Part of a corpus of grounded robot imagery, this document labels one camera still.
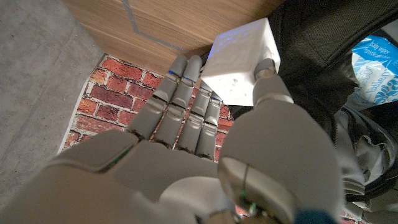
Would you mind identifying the grey tape outline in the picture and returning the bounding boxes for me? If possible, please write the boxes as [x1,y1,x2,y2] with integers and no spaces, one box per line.
[120,0,187,54]

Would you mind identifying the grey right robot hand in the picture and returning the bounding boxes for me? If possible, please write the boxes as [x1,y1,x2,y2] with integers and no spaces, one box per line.
[0,55,343,224]

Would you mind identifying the red brick print backdrop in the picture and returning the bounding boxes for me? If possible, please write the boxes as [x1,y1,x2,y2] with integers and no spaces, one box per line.
[57,54,234,162]

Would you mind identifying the small white packet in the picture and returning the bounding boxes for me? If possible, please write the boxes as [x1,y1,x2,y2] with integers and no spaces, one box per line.
[200,17,281,107]

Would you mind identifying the black backpack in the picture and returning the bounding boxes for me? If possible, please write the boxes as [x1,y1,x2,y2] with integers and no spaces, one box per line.
[228,0,398,224]

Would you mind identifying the blue white baby wipes pack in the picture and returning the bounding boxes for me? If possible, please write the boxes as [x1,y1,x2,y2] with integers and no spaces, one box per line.
[346,34,398,112]

